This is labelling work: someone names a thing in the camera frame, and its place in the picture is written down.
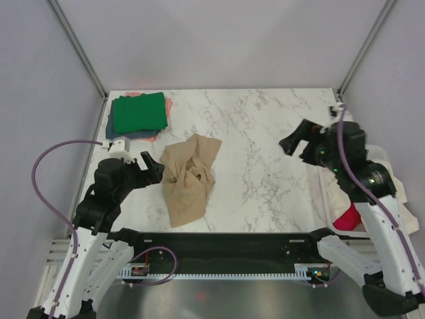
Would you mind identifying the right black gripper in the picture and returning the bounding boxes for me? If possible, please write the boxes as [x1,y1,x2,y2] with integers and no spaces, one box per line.
[278,117,342,172]

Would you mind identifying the tan t shirt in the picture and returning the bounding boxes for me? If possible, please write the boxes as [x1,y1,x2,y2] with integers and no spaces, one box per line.
[160,134,222,228]

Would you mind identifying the red t shirt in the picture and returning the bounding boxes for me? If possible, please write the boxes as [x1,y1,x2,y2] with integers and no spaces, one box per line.
[333,203,361,231]

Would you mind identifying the cream t shirt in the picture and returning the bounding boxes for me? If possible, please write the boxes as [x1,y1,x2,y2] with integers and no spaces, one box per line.
[322,159,420,234]

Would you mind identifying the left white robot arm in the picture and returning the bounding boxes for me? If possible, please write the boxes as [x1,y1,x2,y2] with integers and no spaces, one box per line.
[27,151,164,318]

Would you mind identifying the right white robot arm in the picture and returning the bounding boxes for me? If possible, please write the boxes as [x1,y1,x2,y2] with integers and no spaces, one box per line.
[279,120,424,317]

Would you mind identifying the folded blue t shirt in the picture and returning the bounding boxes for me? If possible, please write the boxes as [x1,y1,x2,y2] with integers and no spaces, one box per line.
[105,102,160,141]

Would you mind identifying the folded green t shirt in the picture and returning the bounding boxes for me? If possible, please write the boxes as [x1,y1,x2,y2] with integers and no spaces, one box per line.
[113,92,168,134]

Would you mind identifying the folded pink t shirt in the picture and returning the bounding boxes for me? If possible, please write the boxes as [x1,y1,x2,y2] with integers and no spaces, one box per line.
[125,92,173,142]

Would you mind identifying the white plastic basket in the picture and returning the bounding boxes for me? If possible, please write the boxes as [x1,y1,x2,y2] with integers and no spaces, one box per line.
[317,142,412,239]

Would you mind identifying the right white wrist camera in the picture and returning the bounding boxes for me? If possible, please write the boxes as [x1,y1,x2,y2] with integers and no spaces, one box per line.
[320,102,346,134]

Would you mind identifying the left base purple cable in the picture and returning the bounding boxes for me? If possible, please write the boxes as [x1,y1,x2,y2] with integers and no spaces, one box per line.
[121,245,179,288]

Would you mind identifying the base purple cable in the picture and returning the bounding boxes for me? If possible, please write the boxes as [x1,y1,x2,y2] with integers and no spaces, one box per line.
[303,262,343,289]
[121,245,179,288]

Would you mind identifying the white cable duct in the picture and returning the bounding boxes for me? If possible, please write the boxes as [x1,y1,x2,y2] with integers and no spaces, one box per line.
[116,265,311,280]

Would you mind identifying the right aluminium frame post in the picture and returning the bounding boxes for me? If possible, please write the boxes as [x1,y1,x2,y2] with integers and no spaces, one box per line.
[333,0,398,102]

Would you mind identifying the aluminium frame post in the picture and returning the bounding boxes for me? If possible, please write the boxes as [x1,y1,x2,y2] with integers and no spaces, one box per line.
[46,0,108,100]
[333,0,398,102]

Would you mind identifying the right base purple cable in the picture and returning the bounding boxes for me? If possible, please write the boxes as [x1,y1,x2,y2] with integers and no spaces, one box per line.
[303,262,343,289]

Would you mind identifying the left aluminium frame post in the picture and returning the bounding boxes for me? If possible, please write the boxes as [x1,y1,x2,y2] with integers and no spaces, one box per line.
[46,0,108,100]

